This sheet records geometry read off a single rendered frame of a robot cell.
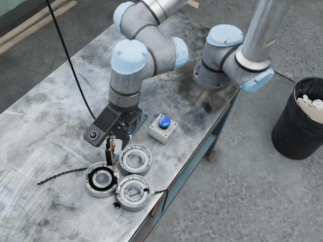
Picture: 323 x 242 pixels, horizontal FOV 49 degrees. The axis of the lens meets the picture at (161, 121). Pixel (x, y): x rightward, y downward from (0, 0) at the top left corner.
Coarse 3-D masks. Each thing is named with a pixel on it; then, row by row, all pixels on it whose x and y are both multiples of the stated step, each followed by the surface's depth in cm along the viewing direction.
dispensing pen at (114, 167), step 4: (112, 136) 100; (112, 140) 99; (112, 144) 100; (108, 148) 100; (108, 152) 98; (108, 156) 99; (108, 160) 99; (108, 164) 100; (112, 168) 101; (116, 168) 102; (116, 172) 102; (116, 176) 102; (116, 180) 103; (116, 184) 103
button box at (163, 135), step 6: (156, 120) 118; (150, 126) 117; (156, 126) 117; (168, 126) 117; (174, 126) 118; (150, 132) 118; (156, 132) 116; (162, 132) 116; (168, 132) 116; (174, 132) 121; (156, 138) 119; (162, 138) 116; (168, 138) 117
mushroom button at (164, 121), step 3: (162, 117) 116; (165, 117) 116; (159, 120) 115; (162, 120) 115; (165, 120) 115; (168, 120) 115; (159, 123) 115; (162, 123) 114; (165, 123) 114; (168, 123) 115; (162, 126) 115; (165, 126) 114
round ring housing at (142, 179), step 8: (128, 176) 106; (136, 176) 107; (120, 184) 105; (128, 184) 106; (136, 184) 106; (144, 184) 107; (120, 192) 106; (120, 200) 101; (136, 200) 103; (128, 208) 102; (136, 208) 101
